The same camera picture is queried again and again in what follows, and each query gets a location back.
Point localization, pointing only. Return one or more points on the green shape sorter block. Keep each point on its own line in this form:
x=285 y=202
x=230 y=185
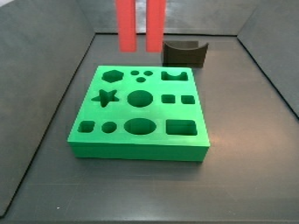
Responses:
x=140 y=114

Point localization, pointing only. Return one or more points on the dark curved notch block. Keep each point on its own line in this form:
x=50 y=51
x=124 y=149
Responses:
x=183 y=53

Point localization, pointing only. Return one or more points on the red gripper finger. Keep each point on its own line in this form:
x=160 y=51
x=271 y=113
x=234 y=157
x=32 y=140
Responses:
x=126 y=21
x=155 y=8

